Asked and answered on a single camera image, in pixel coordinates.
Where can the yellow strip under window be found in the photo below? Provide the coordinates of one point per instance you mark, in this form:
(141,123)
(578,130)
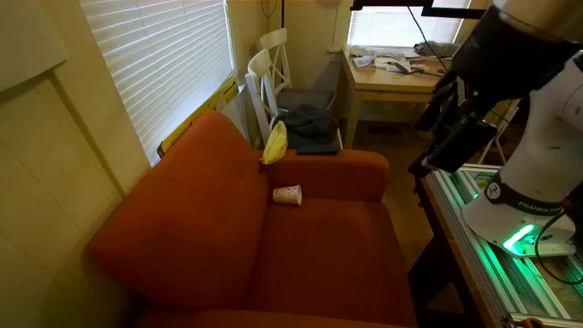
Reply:
(201,116)

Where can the patterned paper cup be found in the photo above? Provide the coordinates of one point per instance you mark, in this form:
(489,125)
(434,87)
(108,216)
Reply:
(288,196)

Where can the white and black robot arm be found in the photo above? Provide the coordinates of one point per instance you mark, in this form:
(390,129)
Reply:
(547,139)

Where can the white clutter on table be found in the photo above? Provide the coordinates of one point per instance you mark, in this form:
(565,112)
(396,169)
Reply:
(380,61)

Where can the white wooden chair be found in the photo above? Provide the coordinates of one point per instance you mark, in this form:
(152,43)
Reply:
(259,79)
(278,48)

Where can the black overhead mount bar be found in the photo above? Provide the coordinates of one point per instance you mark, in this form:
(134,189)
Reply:
(420,8)

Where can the orange fabric armchair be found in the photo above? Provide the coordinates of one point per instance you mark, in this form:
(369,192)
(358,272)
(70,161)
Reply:
(212,231)

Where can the robot stand with green light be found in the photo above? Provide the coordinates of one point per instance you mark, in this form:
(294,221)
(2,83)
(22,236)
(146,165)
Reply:
(485,256)

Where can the light wooden table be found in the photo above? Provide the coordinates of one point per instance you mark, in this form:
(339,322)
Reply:
(389,85)

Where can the yellow cloth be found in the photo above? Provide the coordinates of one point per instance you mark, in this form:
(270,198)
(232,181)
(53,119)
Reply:
(276,147)

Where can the grey cloth on table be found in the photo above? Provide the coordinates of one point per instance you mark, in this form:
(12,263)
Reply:
(434,48)

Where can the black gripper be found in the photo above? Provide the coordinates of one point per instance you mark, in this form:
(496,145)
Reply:
(458,147)

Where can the white window blind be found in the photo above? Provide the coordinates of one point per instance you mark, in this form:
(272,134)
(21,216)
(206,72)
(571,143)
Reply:
(165,67)

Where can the black remote control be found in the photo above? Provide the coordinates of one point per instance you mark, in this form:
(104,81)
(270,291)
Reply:
(316,149)

